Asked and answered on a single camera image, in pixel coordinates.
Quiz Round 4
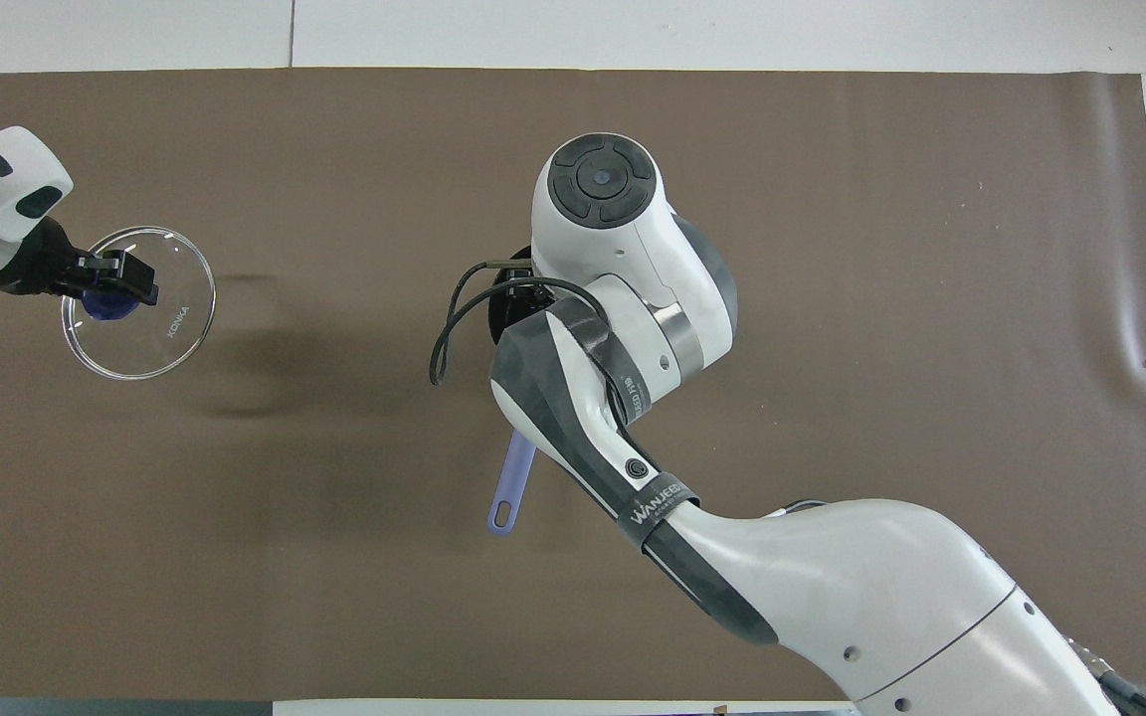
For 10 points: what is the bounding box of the brown table mat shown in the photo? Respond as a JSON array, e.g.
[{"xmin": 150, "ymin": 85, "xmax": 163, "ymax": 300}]
[{"xmin": 0, "ymin": 68, "xmax": 1146, "ymax": 702}]

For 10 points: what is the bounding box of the black right base cable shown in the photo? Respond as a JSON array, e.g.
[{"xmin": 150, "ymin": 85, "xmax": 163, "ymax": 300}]
[{"xmin": 1080, "ymin": 646, "xmax": 1146, "ymax": 716}]

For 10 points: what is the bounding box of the glass lid with blue knob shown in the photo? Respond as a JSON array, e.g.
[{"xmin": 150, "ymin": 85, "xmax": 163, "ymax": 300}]
[{"xmin": 61, "ymin": 227, "xmax": 217, "ymax": 381}]

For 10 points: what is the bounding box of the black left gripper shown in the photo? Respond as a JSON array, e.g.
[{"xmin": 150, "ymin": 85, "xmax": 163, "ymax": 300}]
[{"xmin": 0, "ymin": 217, "xmax": 161, "ymax": 305}]

